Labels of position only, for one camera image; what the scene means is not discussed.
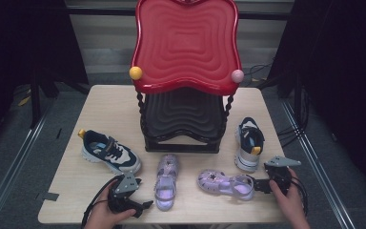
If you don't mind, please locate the grey tape piece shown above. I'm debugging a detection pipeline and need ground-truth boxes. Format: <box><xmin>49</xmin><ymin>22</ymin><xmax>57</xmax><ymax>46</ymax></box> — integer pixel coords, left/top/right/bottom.
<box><xmin>35</xmin><ymin>191</ymin><xmax>60</xmax><ymax>202</ymax></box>

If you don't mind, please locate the person's right hand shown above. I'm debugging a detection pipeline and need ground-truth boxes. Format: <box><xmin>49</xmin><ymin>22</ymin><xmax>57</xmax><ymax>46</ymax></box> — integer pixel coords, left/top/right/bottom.
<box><xmin>269</xmin><ymin>168</ymin><xmax>312</xmax><ymax>229</ymax></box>

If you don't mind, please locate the red and black shoe rack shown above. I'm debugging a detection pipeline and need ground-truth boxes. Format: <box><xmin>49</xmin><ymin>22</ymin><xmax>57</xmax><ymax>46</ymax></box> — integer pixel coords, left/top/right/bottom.
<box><xmin>129</xmin><ymin>0</ymin><xmax>246</xmax><ymax>155</ymax></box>

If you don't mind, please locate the metal floor rail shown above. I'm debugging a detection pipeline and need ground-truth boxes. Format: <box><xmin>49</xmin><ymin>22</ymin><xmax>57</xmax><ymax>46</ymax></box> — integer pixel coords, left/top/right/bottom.
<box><xmin>280</xmin><ymin>100</ymin><xmax>357</xmax><ymax>229</ymax></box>
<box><xmin>0</xmin><ymin>103</ymin><xmax>55</xmax><ymax>229</ymax></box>

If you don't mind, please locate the purple jelly sandal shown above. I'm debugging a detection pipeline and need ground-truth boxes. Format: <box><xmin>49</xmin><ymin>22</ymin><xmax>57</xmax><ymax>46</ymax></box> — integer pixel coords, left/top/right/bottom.
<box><xmin>196</xmin><ymin>168</ymin><xmax>256</xmax><ymax>202</ymax></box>
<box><xmin>153</xmin><ymin>153</ymin><xmax>181</xmax><ymax>212</ymax></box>

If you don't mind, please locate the thin black floor cable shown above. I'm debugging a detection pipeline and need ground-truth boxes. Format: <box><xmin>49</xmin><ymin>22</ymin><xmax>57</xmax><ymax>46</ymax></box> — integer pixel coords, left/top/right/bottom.
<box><xmin>243</xmin><ymin>61</ymin><xmax>274</xmax><ymax>78</ymax></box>

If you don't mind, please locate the right hand-held gripper cable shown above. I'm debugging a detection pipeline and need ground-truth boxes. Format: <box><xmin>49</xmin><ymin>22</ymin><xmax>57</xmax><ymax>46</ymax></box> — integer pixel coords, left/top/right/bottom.
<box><xmin>289</xmin><ymin>176</ymin><xmax>310</xmax><ymax>218</ymax></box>

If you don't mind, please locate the hand-held gripper cable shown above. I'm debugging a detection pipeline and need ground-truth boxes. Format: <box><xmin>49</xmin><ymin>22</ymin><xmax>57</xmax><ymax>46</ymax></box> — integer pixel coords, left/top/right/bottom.
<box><xmin>80</xmin><ymin>176</ymin><xmax>122</xmax><ymax>229</ymax></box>
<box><xmin>289</xmin><ymin>176</ymin><xmax>310</xmax><ymax>218</ymax></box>

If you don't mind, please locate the black metal stand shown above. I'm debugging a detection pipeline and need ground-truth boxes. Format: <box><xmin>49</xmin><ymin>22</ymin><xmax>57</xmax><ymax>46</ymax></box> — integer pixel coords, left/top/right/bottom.
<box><xmin>29</xmin><ymin>71</ymin><xmax>43</xmax><ymax>129</ymax></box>

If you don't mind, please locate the bundle of black floor cables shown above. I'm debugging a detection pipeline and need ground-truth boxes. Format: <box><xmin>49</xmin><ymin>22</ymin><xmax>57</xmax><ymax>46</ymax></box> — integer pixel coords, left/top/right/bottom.
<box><xmin>276</xmin><ymin>85</ymin><xmax>310</xmax><ymax>148</ymax></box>

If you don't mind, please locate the left hand-held gripper cable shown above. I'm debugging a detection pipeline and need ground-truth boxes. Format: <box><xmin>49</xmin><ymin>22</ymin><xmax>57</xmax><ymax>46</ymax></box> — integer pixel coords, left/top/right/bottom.
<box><xmin>80</xmin><ymin>176</ymin><xmax>122</xmax><ymax>229</ymax></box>

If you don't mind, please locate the navy white sneaker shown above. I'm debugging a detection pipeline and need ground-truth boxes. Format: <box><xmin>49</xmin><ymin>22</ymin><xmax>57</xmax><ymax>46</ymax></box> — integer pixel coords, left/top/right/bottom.
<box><xmin>77</xmin><ymin>128</ymin><xmax>143</xmax><ymax>177</ymax></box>
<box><xmin>234</xmin><ymin>116</ymin><xmax>266</xmax><ymax>174</ymax></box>

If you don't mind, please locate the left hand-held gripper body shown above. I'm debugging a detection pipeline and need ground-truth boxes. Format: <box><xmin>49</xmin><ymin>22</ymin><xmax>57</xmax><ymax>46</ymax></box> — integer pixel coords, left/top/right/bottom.
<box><xmin>107</xmin><ymin>171</ymin><xmax>143</xmax><ymax>214</ymax></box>

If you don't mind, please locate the black horizontal bar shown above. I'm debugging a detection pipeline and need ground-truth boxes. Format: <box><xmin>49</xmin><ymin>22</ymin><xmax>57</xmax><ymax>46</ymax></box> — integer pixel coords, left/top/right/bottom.
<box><xmin>66</xmin><ymin>7</ymin><xmax>295</xmax><ymax>21</ymax></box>

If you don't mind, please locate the yellow tape strip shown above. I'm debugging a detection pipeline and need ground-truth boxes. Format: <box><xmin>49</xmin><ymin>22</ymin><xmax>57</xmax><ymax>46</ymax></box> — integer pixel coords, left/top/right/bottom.
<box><xmin>16</xmin><ymin>94</ymin><xmax>33</xmax><ymax>108</ymax></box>

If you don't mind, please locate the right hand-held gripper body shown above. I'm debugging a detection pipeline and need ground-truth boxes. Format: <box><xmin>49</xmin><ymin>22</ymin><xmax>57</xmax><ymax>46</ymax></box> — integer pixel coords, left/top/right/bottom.
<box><xmin>264</xmin><ymin>155</ymin><xmax>302</xmax><ymax>196</ymax></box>

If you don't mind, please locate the person's left hand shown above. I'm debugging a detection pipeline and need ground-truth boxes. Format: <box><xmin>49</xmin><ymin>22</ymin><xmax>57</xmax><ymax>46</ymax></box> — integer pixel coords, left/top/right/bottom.
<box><xmin>84</xmin><ymin>185</ymin><xmax>138</xmax><ymax>229</ymax></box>

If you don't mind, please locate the black curtain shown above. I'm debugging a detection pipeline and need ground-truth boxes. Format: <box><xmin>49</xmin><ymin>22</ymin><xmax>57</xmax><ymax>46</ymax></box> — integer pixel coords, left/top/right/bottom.
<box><xmin>0</xmin><ymin>0</ymin><xmax>91</xmax><ymax>154</ymax></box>
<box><xmin>267</xmin><ymin>0</ymin><xmax>366</xmax><ymax>194</ymax></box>

